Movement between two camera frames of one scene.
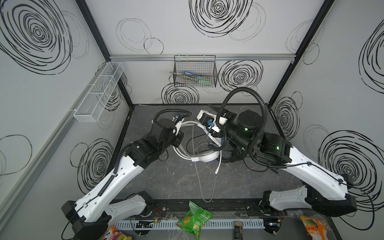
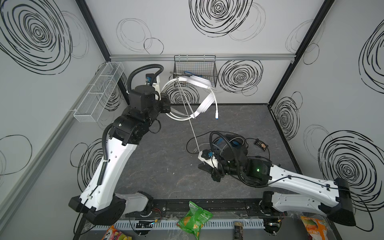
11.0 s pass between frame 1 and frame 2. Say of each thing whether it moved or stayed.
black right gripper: moved
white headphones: moved
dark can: stayed
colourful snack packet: stayed
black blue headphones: stayed
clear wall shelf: stayed
